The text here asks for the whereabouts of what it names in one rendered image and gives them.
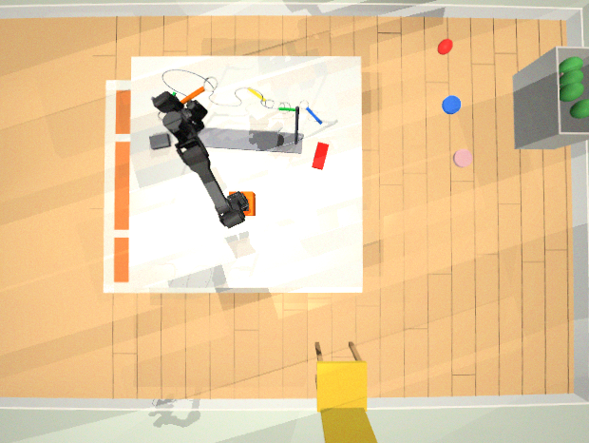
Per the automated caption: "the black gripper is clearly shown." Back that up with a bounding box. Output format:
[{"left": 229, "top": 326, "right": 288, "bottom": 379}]
[{"left": 152, "top": 91, "right": 204, "bottom": 132}]

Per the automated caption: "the orange-brown tapered handle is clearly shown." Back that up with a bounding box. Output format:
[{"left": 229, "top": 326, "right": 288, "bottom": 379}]
[{"left": 180, "top": 76, "right": 219, "bottom": 105}]

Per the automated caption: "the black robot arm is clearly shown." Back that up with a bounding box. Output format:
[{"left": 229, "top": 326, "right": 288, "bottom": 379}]
[{"left": 162, "top": 100, "right": 250, "bottom": 229}]

